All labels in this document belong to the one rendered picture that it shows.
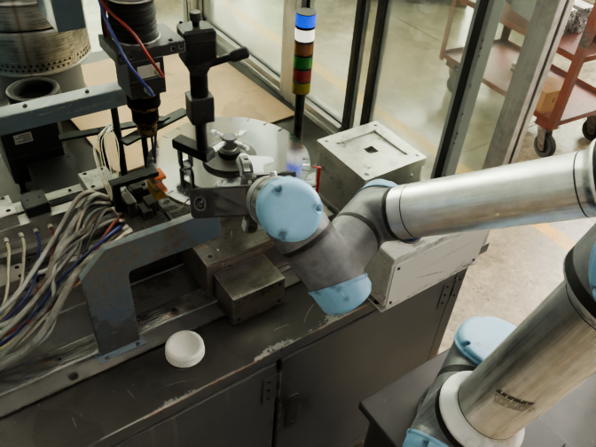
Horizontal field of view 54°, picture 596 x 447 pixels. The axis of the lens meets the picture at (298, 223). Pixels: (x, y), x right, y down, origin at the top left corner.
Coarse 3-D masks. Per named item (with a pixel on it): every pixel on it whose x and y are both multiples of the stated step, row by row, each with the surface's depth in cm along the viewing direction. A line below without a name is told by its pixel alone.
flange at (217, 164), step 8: (216, 144) 122; (216, 152) 120; (224, 152) 117; (232, 152) 118; (240, 152) 119; (248, 152) 120; (216, 160) 118; (224, 160) 118; (232, 160) 118; (208, 168) 117; (216, 168) 116; (224, 168) 116; (232, 168) 116
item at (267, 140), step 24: (216, 120) 131; (240, 120) 132; (168, 144) 123; (264, 144) 125; (288, 144) 126; (168, 168) 116; (192, 168) 117; (264, 168) 118; (288, 168) 119; (168, 192) 111
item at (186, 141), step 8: (200, 128) 107; (184, 136) 114; (200, 136) 108; (176, 144) 112; (184, 144) 112; (192, 144) 112; (200, 144) 109; (184, 152) 112; (192, 152) 111; (200, 152) 110; (208, 152) 110; (192, 160) 115; (200, 160) 111; (208, 160) 111
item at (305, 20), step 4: (300, 8) 128; (304, 8) 129; (308, 8) 129; (296, 12) 127; (300, 12) 127; (304, 12) 127; (308, 12) 127; (312, 12) 127; (316, 12) 127; (296, 16) 127; (300, 16) 126; (304, 16) 126; (308, 16) 126; (312, 16) 126; (316, 16) 128; (296, 20) 128; (300, 20) 127; (304, 20) 126; (308, 20) 126; (312, 20) 127; (296, 24) 128; (300, 24) 127; (304, 24) 127; (308, 24) 127; (312, 24) 127; (304, 28) 128; (308, 28) 128
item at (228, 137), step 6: (210, 132) 119; (216, 132) 118; (240, 132) 119; (222, 138) 116; (228, 138) 116; (234, 138) 116; (222, 144) 115; (228, 144) 116; (234, 144) 116; (240, 144) 116; (216, 150) 114; (228, 150) 117; (234, 150) 118; (246, 150) 115
